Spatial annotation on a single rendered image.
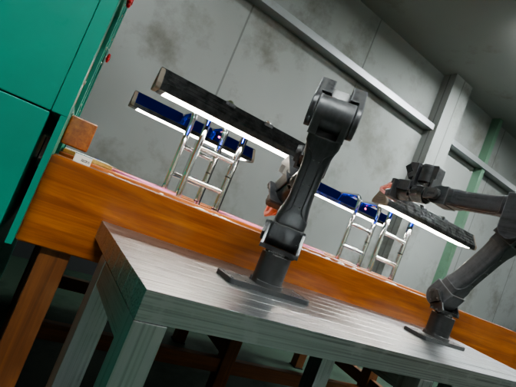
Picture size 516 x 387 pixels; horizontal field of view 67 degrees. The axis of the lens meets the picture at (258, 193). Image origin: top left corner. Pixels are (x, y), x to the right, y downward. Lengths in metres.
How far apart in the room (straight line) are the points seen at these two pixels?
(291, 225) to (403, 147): 3.61
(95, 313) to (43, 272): 0.20
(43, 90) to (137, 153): 2.10
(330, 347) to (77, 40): 0.72
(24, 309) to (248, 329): 0.53
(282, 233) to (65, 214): 0.45
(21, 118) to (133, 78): 2.13
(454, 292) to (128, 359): 0.91
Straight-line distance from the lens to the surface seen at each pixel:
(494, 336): 1.80
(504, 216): 1.19
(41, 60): 0.86
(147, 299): 0.51
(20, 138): 0.85
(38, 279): 0.94
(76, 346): 0.79
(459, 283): 1.21
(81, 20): 0.88
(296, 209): 0.76
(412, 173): 1.42
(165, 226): 0.92
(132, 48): 2.97
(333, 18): 3.80
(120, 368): 0.54
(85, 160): 0.91
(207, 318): 0.54
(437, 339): 1.22
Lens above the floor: 0.80
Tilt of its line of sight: 3 degrees up
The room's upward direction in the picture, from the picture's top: 22 degrees clockwise
